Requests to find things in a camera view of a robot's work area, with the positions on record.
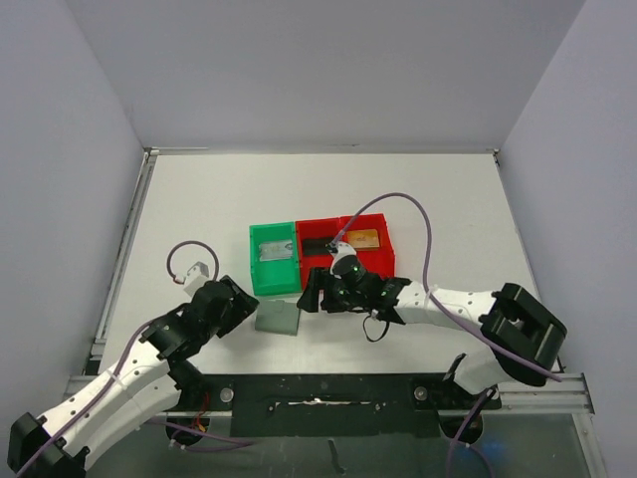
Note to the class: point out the red bin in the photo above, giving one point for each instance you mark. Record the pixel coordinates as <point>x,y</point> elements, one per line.
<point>315,228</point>
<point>381,261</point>

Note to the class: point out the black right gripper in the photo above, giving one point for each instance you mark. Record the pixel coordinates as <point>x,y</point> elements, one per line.
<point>321,292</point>

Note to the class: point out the aluminium frame rail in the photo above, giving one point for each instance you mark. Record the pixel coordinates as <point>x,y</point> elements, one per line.
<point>570,396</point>

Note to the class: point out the red bin middle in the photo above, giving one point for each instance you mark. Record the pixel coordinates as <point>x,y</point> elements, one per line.
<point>315,228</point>

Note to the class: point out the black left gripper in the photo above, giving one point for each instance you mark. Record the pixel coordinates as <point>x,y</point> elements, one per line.
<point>241,306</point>

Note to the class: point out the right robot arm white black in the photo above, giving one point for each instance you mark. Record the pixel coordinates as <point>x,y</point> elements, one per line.
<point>521,337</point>

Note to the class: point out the silver card in green bin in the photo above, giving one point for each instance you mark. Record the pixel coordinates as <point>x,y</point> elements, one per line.
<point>276,250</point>

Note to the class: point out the red bin right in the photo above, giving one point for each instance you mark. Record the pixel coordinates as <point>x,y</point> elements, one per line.
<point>381,261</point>

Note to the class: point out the green plastic bin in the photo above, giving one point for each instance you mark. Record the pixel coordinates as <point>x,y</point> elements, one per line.
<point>274,278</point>

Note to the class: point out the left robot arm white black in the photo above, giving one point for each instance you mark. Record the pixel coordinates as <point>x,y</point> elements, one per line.
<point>151,375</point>

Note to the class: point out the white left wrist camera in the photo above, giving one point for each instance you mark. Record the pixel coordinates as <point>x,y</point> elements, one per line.
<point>195,278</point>

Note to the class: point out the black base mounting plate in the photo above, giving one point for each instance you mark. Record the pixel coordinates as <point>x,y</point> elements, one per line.
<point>324,405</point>

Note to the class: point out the orange card in red bin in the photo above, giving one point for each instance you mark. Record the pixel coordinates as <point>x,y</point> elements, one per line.
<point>364,239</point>

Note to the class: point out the black card in red bin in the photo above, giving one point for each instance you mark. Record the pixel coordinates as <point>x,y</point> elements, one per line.
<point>313,247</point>

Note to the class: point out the green leather card holder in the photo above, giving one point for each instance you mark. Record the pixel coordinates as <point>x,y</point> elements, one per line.
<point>278,317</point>

